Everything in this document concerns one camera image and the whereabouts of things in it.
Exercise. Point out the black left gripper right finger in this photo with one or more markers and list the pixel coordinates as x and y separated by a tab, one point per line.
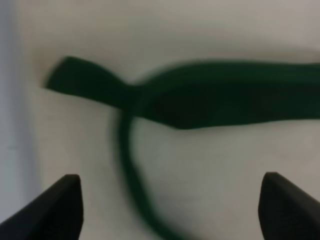
290	207

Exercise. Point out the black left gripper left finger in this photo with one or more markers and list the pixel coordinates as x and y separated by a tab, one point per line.
56	214

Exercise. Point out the white linen bag green handles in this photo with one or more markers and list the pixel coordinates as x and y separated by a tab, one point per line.
170	111

